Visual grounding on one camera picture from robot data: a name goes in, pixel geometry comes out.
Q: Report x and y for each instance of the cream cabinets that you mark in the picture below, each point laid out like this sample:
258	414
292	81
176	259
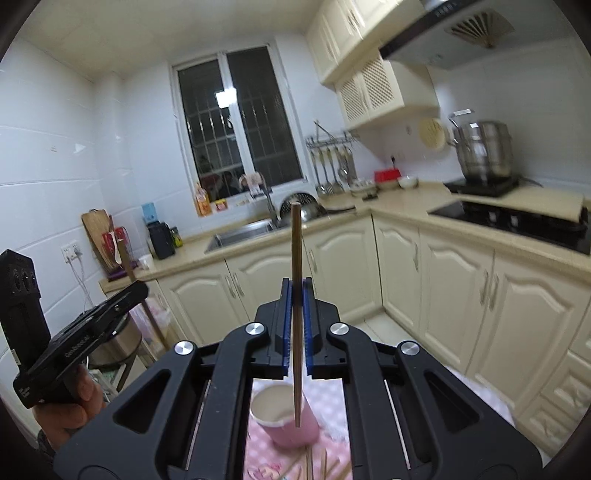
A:
510	313
345	38

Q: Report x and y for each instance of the wooden chopstick right pair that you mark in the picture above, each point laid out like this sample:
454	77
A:
324	464

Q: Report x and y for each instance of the long wooden chopstick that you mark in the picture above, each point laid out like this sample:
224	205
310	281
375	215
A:
309	464

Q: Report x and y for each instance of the pink utensil cup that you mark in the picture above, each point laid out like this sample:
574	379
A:
272	408

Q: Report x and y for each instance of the left hand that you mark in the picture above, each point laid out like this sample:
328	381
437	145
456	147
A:
59	421

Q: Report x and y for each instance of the white bowl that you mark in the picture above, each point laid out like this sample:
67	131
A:
408	182

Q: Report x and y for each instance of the cream lower cabinets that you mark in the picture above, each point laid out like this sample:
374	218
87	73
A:
510	313

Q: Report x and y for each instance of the black gas hob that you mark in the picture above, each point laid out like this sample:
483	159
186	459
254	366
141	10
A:
572	235

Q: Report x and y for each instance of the steel sink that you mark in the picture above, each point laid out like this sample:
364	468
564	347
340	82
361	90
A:
238	235

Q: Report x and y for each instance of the steel trash bin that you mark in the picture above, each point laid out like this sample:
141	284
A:
118	348

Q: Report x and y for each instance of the wooden cutting board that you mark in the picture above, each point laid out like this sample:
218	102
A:
96	223

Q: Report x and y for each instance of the red container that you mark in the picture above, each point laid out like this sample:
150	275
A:
388	175

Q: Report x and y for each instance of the black induction cooker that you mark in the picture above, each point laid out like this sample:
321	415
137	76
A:
493	187

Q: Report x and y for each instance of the brown wooden chopstick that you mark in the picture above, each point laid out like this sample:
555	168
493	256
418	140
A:
297	328

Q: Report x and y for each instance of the pink checkered tablecloth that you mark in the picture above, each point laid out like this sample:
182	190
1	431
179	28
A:
219	448

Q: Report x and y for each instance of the black kettle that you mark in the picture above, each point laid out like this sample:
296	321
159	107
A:
161	240

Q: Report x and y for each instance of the black wok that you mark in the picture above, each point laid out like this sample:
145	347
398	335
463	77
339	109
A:
310	208

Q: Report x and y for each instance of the hanging utensil rack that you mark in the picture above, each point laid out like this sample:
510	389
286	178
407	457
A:
332	160

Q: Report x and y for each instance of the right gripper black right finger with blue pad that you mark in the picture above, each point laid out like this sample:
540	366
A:
409	416

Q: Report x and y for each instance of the steel stock pot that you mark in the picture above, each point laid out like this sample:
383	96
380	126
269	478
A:
484	148

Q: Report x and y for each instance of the cream upper cabinets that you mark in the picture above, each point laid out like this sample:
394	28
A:
345	38

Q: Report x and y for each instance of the orange snack packet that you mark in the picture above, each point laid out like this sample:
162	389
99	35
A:
201	200

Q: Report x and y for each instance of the dark window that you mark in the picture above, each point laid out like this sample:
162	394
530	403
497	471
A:
236	122

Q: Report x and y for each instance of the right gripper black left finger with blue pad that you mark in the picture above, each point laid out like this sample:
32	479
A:
186	416

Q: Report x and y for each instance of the range hood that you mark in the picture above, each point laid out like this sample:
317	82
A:
453	33

